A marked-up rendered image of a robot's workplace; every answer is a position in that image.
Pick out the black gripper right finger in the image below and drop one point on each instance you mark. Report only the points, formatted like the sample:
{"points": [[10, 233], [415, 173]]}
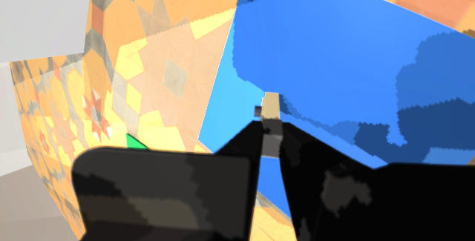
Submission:
{"points": [[334, 197]]}

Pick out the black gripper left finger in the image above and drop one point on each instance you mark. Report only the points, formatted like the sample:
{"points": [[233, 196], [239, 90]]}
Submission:
{"points": [[204, 191]]}

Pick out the black panel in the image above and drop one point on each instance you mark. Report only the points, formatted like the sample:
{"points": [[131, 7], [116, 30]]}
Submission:
{"points": [[31, 29]]}

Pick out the blue square mat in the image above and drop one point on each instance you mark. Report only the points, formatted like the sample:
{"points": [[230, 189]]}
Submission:
{"points": [[379, 83]]}

